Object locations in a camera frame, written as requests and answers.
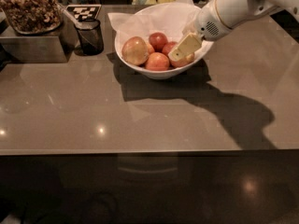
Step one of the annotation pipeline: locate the white plastic spoon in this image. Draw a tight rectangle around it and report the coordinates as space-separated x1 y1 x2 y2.
58 3 83 29

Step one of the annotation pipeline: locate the white paper bowl liner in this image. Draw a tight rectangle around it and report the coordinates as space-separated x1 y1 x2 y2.
108 0 201 56

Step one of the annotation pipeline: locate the large yellow-red apple left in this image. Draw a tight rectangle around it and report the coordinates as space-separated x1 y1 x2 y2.
121 36 150 65

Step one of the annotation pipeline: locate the white ceramic bowl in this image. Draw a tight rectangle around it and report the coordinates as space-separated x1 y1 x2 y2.
114 2 215 80

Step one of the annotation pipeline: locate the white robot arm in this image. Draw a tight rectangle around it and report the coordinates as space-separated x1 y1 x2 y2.
169 0 299 61

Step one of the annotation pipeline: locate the black white marker tag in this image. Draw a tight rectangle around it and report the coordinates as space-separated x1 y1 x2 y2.
66 5 101 21

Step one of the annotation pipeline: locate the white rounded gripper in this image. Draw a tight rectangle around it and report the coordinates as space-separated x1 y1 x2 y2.
168 0 233 62

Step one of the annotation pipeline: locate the red apple middle back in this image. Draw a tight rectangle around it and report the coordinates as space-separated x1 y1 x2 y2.
162 41 177 56

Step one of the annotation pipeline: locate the glass jar of granola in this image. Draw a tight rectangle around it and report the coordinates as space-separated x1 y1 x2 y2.
0 0 62 35

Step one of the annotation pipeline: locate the red apple front centre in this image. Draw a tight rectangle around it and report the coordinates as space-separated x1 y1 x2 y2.
145 52 170 71

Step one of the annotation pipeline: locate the small apple hidden centre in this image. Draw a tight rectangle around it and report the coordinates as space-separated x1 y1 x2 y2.
147 43 155 54

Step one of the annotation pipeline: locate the black mesh cup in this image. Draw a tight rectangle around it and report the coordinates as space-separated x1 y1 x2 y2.
75 19 104 55

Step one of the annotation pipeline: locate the grey metal stand box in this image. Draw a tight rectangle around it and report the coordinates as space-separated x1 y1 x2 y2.
0 21 78 63

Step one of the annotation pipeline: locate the dark red apple back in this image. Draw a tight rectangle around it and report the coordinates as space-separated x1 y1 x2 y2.
149 32 168 51

